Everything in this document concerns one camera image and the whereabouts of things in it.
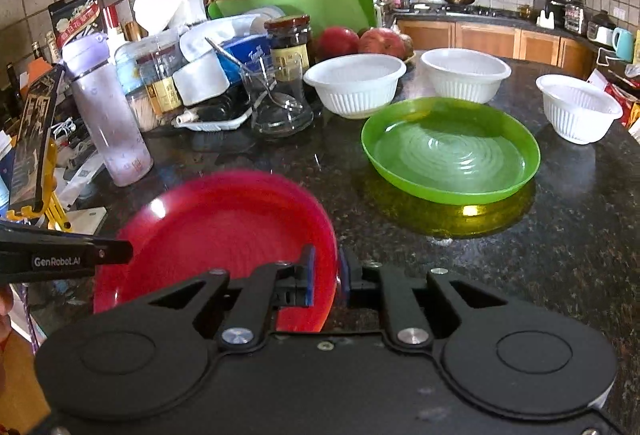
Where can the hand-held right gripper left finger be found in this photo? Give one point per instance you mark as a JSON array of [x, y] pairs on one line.
[[310, 277]]

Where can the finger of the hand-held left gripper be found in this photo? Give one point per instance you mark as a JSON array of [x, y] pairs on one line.
[[60, 252]]

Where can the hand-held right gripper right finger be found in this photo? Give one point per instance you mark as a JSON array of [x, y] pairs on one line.
[[345, 272]]

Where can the red plastic plate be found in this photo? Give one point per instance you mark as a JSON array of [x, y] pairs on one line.
[[215, 225]]

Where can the green plastic plate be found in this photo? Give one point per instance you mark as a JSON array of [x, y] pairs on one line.
[[450, 155]]

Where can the white ribbed plastic bowl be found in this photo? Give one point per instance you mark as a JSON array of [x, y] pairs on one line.
[[465, 72], [355, 85], [580, 107]]

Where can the yellow phone stand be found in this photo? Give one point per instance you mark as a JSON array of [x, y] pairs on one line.
[[55, 210]]

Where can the white card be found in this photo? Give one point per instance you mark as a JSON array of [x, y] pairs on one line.
[[87, 217]]

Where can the black smartphone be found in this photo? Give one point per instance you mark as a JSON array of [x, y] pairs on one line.
[[35, 140]]

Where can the purple water bottle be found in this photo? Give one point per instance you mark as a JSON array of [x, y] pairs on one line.
[[112, 120]]

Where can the clear glass cup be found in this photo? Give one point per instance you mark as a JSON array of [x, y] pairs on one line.
[[282, 112]]

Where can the white leaf-shaped dish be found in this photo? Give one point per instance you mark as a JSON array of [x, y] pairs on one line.
[[215, 124]]

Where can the clear plastic toothpick jar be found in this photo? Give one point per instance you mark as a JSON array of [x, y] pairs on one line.
[[150, 85]]

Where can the white paper roll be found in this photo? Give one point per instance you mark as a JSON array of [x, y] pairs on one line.
[[200, 82]]

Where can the dark red apple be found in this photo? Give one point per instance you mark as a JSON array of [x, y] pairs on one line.
[[336, 44]]

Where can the dark sauce jar red lid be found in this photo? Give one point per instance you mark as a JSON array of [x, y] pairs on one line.
[[289, 47]]

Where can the red capped bottle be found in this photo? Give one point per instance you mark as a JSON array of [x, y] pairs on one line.
[[113, 27]]

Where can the pale red apple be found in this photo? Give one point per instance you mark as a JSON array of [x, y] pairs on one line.
[[382, 42]]

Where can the blue tissue pack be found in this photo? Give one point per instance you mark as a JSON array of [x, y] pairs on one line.
[[247, 52]]

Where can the brown kiwi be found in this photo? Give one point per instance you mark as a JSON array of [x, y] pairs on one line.
[[406, 46]]

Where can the black snack packet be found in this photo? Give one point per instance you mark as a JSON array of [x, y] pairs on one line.
[[75, 17]]

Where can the white plastic bag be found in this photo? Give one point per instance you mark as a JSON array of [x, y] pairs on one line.
[[160, 2]]

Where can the wooden base cabinets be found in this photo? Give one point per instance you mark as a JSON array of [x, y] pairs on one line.
[[480, 37]]

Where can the green cutting board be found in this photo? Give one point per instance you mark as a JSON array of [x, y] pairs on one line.
[[310, 2]]

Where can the red snack packet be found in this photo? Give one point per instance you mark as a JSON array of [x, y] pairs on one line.
[[617, 95]]

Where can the black kitchen appliance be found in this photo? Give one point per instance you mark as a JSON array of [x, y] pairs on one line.
[[547, 5]]

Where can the teal mug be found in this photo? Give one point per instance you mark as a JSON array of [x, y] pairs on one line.
[[624, 44]]

